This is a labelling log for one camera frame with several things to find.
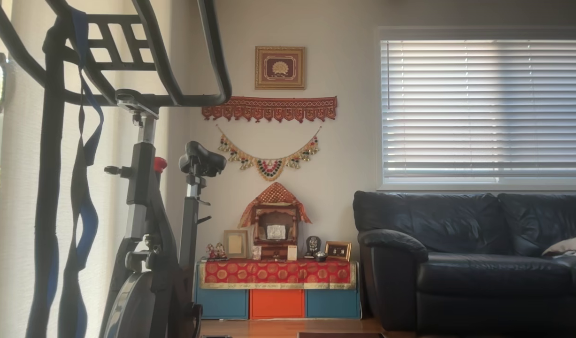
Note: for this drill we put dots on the red gold canopy cloth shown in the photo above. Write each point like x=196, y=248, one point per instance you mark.
x=275, y=192

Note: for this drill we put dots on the wooden shrine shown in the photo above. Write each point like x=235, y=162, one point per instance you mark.
x=274, y=212

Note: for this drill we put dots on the silver idol plaque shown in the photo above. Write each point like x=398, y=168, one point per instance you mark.
x=276, y=232

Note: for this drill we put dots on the dark idol statue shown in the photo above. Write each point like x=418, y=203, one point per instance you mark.
x=313, y=245

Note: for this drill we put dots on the white card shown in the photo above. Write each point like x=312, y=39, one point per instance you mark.
x=292, y=253

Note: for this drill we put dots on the small deity picture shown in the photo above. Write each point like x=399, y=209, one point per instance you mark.
x=256, y=252

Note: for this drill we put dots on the small black bowl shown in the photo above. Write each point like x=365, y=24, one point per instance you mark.
x=320, y=257

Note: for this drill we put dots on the gold framed picture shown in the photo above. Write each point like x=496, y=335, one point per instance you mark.
x=280, y=68

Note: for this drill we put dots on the red gold table cloth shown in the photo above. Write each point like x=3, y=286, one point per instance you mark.
x=278, y=272

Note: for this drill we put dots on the red idol figurines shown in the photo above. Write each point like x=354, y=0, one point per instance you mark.
x=217, y=252

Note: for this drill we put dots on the blue orange cabinet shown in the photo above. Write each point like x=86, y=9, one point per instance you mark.
x=277, y=304

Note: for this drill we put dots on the black exercise bike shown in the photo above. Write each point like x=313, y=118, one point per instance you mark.
x=140, y=178

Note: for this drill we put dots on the black leather sofa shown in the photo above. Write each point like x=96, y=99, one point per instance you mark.
x=456, y=225

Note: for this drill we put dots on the white window blinds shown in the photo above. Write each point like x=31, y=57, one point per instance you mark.
x=480, y=108

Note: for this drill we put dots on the blue black resistance band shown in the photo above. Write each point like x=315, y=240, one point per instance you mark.
x=83, y=220

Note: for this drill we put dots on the white curtain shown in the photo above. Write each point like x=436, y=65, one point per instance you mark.
x=20, y=188

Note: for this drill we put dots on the white cushion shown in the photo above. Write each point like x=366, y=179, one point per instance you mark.
x=572, y=245

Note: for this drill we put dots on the beaded garland wall hanging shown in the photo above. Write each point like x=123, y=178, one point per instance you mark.
x=269, y=169

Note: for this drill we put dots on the red embroidered wall hanging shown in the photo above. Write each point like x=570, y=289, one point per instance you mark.
x=269, y=105

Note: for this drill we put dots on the pale photo frame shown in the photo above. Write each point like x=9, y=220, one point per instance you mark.
x=235, y=244

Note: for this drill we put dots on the small gold photo frame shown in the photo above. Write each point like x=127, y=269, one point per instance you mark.
x=338, y=251

